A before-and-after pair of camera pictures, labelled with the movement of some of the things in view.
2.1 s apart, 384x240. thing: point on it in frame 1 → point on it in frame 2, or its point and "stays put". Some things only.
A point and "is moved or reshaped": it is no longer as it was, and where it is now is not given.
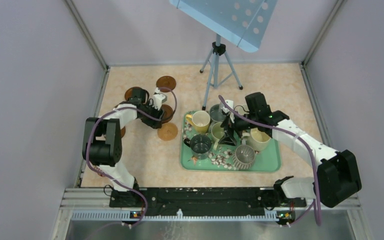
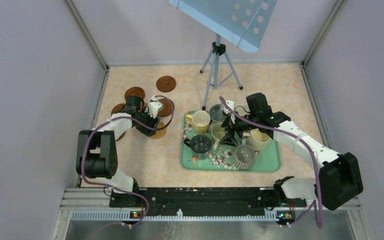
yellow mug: (200, 120) stays put
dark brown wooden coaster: (167, 113) is moved or reshaped
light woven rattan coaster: (168, 132) is moved or reshaped
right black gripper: (228, 138) stays put
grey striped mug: (244, 157) stays put
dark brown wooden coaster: (167, 81) stays put
